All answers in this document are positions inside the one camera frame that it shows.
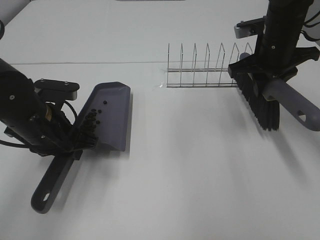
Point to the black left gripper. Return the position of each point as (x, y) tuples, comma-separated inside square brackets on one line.
[(26, 121)]

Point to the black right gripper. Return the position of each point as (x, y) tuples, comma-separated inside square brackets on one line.
[(277, 56)]

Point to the pile of coffee beans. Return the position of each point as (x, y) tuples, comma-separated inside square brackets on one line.
[(95, 116)]

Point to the grey hand brush black bristles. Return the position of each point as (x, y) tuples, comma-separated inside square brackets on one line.
[(265, 94)]

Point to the grey plastic dustpan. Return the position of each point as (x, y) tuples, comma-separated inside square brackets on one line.
[(113, 137)]

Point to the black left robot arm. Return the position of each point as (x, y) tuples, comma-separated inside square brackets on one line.
[(16, 87)]

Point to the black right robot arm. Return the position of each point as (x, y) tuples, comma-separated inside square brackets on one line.
[(286, 17)]

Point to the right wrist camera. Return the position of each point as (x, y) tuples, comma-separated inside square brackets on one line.
[(250, 28)]

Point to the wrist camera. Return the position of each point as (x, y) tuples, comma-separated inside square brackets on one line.
[(55, 90), (250, 28)]

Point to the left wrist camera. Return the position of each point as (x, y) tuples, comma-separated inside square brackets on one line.
[(55, 90)]

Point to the metal wire dish rack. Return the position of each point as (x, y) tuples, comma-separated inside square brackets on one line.
[(207, 73)]

